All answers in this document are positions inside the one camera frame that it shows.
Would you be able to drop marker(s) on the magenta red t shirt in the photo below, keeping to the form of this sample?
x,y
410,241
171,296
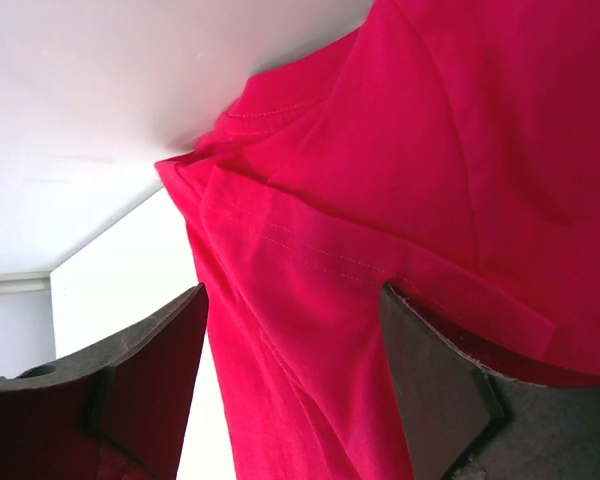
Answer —
x,y
450,148

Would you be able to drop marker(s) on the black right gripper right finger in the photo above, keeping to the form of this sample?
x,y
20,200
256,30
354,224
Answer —
x,y
471,409

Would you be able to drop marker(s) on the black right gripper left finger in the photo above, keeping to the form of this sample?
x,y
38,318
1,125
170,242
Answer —
x,y
117,409

